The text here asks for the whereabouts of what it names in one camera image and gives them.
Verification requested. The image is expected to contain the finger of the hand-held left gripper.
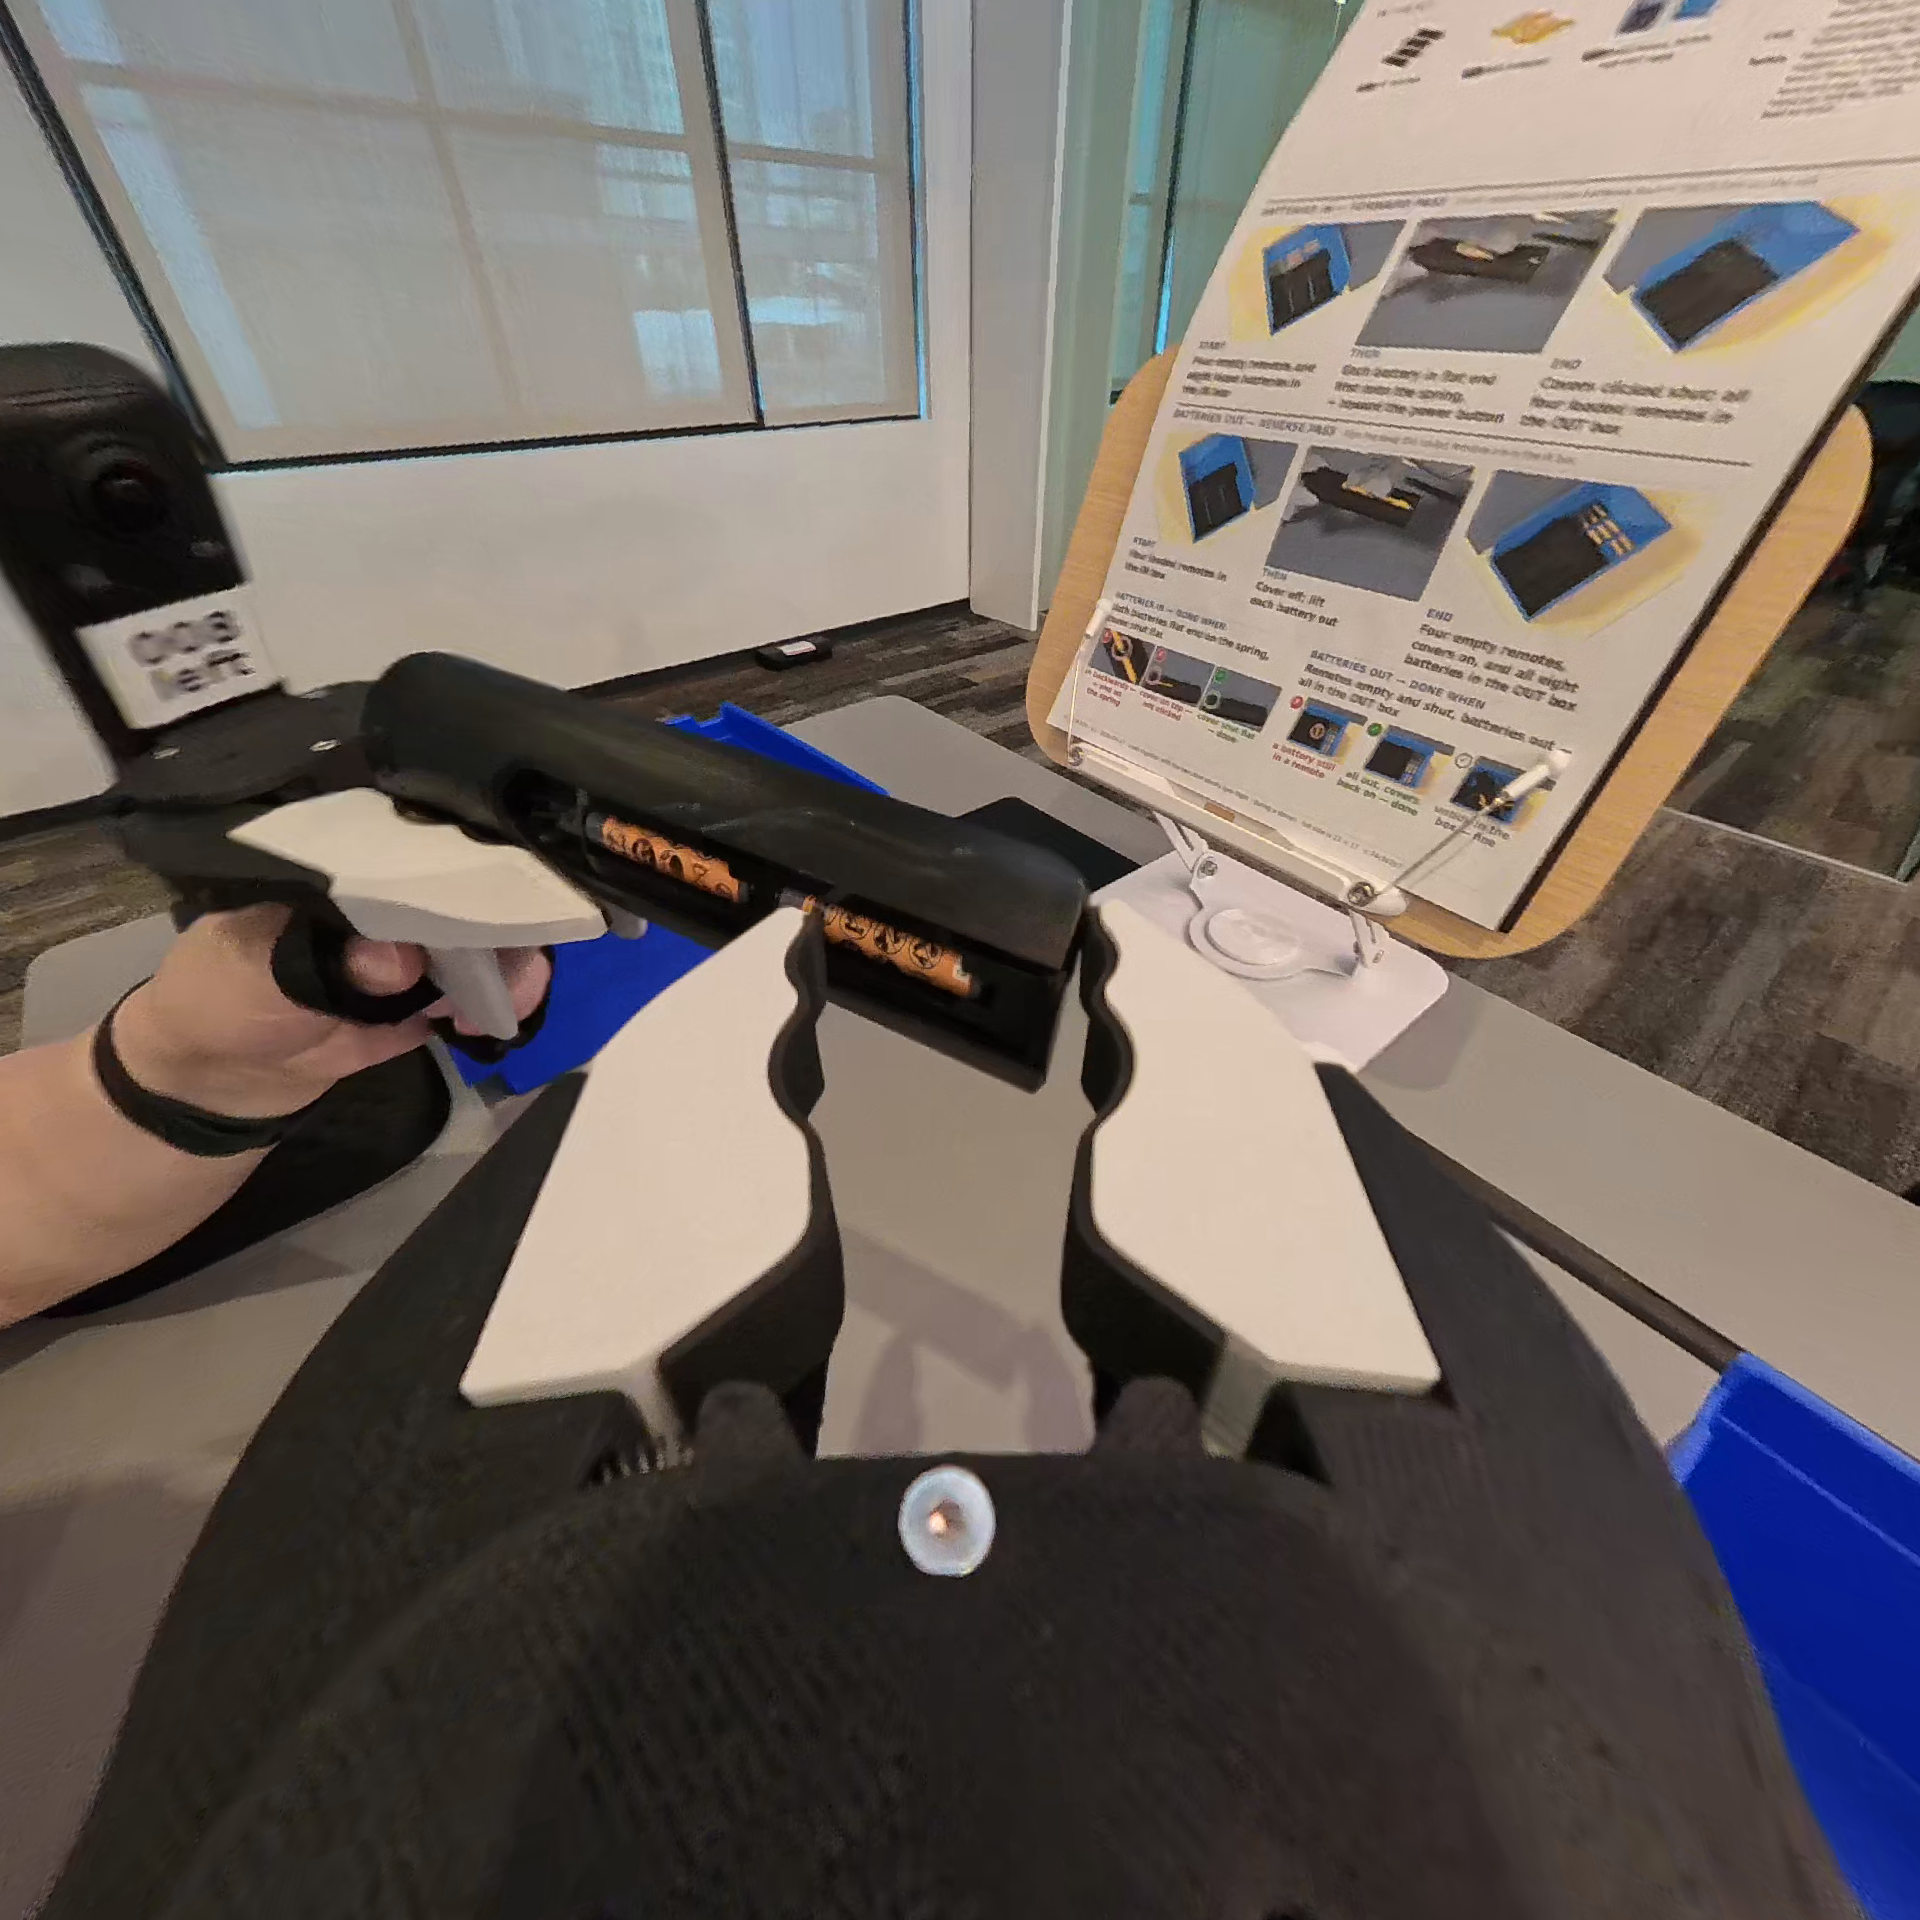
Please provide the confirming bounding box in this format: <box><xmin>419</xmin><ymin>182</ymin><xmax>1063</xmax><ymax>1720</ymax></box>
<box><xmin>226</xmin><ymin>787</ymin><xmax>650</xmax><ymax>946</ymax></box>

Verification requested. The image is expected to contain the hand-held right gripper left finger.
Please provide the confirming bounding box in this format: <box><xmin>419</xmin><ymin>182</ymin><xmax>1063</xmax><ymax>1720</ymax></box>
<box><xmin>459</xmin><ymin>910</ymin><xmax>849</xmax><ymax>1456</ymax></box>

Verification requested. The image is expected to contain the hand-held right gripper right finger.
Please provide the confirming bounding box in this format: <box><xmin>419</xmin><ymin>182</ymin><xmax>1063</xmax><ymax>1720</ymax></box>
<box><xmin>1060</xmin><ymin>910</ymin><xmax>1447</xmax><ymax>1456</ymax></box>

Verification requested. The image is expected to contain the black remote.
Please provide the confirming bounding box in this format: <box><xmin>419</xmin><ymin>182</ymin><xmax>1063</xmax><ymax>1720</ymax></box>
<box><xmin>365</xmin><ymin>654</ymin><xmax>1090</xmax><ymax>1090</ymax></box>

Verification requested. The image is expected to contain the orange black battery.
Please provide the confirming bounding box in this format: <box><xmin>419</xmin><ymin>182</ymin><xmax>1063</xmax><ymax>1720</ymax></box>
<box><xmin>810</xmin><ymin>895</ymin><xmax>987</xmax><ymax>1004</ymax></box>
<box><xmin>586</xmin><ymin>810</ymin><xmax>748</xmax><ymax>906</ymax></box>

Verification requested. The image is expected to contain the blue plastic bin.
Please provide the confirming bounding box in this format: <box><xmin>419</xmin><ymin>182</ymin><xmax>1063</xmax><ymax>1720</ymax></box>
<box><xmin>450</xmin><ymin>707</ymin><xmax>893</xmax><ymax>1096</ymax></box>
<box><xmin>1666</xmin><ymin>1350</ymin><xmax>1920</xmax><ymax>1920</ymax></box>

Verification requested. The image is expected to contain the person's left hand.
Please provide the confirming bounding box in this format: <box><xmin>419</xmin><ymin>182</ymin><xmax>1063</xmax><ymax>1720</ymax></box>
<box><xmin>105</xmin><ymin>903</ymin><xmax>556</xmax><ymax>1139</ymax></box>

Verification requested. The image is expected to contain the large glass window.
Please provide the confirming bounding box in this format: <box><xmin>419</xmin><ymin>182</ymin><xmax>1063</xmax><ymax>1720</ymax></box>
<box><xmin>0</xmin><ymin>0</ymin><xmax>925</xmax><ymax>471</ymax></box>

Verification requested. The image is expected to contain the instruction sheet on stand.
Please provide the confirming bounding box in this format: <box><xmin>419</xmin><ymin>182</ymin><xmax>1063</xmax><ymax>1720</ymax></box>
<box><xmin>1026</xmin><ymin>0</ymin><xmax>1880</xmax><ymax>1069</ymax></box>

